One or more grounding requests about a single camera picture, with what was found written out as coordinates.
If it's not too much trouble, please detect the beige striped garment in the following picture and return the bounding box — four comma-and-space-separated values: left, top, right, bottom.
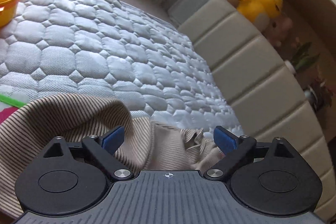
1, 94, 224, 218

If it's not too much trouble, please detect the beige padded headboard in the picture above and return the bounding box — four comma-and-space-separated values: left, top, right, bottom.
179, 0, 335, 221

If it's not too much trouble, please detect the dried flower decoration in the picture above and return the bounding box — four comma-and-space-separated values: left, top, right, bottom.
303, 76, 335, 113

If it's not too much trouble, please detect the colourful cartoon play mat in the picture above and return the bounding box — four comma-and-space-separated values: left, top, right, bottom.
0, 92, 30, 123

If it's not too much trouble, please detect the green plant in vase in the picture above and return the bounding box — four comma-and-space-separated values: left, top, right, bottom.
285, 42, 320, 75

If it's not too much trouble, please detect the grey quilted mattress cover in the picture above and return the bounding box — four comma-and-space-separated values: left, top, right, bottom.
1, 0, 243, 137

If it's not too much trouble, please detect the pink plush toy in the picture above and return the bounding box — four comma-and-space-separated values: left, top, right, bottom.
263, 15, 293, 48

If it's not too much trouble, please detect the yellow duck plush toy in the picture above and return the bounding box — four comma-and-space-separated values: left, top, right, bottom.
236, 0, 283, 32

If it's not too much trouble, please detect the cardboard box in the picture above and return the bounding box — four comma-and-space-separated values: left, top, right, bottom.
227, 0, 335, 132

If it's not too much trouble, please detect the orange plastic cup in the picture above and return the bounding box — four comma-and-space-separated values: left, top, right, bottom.
0, 0, 23, 29

